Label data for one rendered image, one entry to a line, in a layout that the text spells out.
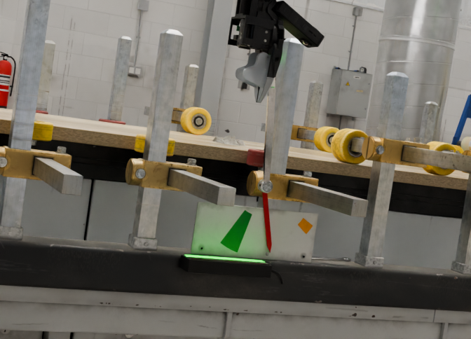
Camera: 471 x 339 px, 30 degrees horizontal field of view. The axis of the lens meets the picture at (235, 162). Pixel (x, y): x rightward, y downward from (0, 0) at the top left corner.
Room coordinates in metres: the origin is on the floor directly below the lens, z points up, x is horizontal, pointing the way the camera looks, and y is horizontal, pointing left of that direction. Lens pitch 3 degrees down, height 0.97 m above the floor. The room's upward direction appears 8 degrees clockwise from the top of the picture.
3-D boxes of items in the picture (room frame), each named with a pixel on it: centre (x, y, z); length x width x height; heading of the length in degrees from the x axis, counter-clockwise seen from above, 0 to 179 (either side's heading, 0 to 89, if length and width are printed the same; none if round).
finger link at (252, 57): (1.65, 0.00, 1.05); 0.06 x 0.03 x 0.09; 113
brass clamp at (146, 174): (1.66, 0.13, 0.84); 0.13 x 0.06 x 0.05; 113
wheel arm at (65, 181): (1.51, 0.32, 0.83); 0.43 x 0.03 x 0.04; 23
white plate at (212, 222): (1.71, -0.06, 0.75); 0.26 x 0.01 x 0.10; 113
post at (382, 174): (1.84, -0.31, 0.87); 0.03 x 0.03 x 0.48; 23
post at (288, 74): (1.75, -0.08, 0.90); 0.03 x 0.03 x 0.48; 23
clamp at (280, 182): (1.76, -0.10, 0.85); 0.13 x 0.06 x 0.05; 113
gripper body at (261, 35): (1.63, -0.01, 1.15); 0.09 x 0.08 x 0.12; 113
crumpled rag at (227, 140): (2.14, 0.02, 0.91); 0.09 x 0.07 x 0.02; 50
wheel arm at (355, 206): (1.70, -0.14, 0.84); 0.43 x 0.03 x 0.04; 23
